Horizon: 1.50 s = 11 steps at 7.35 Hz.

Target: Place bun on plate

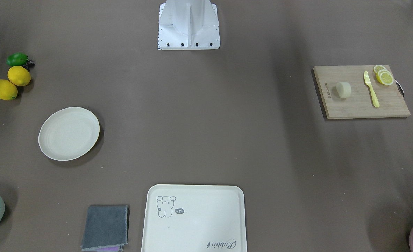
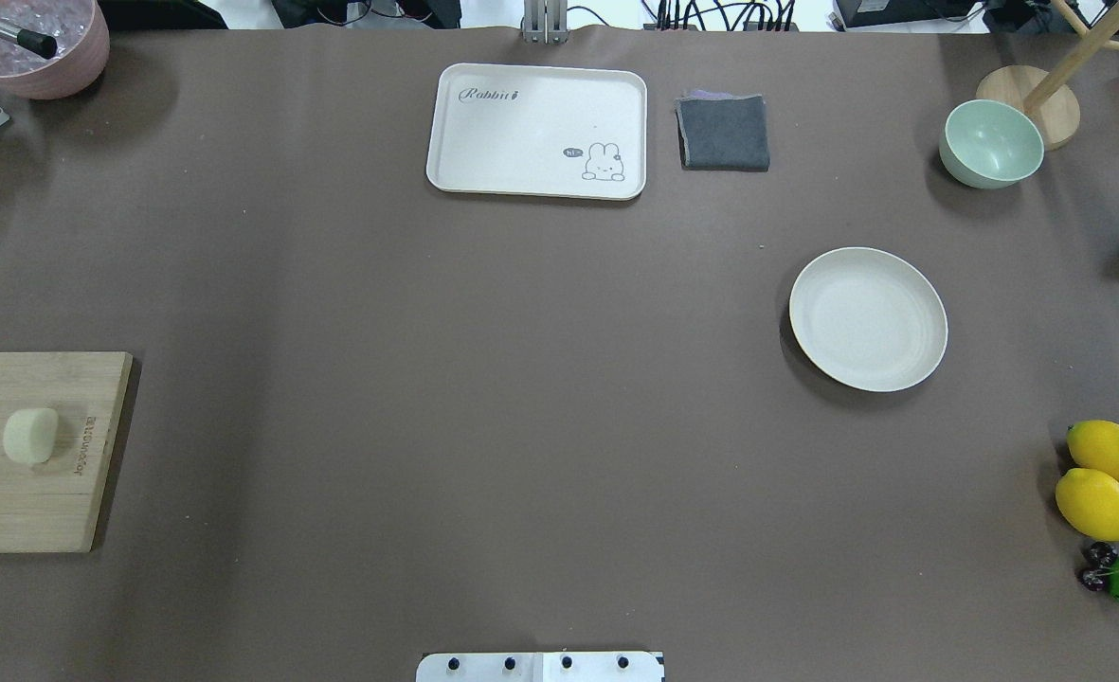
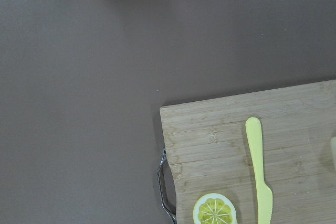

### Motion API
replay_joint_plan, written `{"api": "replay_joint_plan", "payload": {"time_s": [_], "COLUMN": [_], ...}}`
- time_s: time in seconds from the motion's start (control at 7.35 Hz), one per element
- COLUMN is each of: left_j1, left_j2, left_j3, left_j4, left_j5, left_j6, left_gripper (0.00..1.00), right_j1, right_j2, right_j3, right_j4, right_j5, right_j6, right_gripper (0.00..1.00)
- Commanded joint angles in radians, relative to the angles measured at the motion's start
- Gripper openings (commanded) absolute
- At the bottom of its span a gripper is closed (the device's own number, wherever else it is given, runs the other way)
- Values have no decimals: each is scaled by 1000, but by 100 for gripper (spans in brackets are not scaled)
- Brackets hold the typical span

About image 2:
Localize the bamboo cutting board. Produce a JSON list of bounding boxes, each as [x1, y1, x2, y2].
[[0, 352, 132, 553]]

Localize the pink ice bowl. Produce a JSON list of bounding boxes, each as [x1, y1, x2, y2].
[[0, 1, 110, 99]]

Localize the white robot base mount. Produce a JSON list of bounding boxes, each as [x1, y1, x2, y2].
[[415, 651, 666, 681]]

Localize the black tipped metal tongs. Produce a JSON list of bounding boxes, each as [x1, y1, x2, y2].
[[0, 18, 58, 60]]

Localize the yellow lemon lower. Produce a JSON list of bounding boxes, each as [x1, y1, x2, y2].
[[1056, 469, 1119, 541]]

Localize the wooden cup stand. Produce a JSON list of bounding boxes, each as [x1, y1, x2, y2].
[[975, 1, 1119, 151]]

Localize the yellow lemon upper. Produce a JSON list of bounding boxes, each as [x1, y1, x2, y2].
[[1066, 420, 1119, 482]]

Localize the pale white bun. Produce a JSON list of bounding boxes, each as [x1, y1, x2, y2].
[[2, 407, 60, 465]]

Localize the folded grey cloth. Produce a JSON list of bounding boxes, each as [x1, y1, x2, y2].
[[675, 90, 771, 172]]

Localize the cream round plate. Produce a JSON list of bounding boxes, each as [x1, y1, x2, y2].
[[788, 246, 949, 393]]

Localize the cream rabbit serving tray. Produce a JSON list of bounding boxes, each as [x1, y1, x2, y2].
[[425, 63, 647, 200]]

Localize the yellow lemon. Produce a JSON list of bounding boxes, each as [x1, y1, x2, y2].
[[1056, 469, 1119, 541], [1066, 420, 1119, 482]]

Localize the dark cherries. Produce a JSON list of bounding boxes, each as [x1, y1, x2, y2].
[[1076, 541, 1119, 592]]

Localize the mint green bowl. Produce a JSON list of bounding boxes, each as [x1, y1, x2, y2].
[[937, 99, 1045, 189]]

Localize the aluminium frame post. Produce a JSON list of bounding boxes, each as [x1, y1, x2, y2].
[[521, 0, 570, 45]]

